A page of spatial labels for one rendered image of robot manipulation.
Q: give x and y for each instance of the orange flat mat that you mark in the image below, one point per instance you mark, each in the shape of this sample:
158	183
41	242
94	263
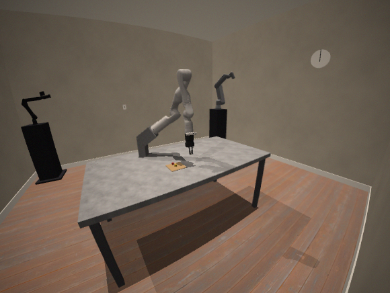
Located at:
173	168

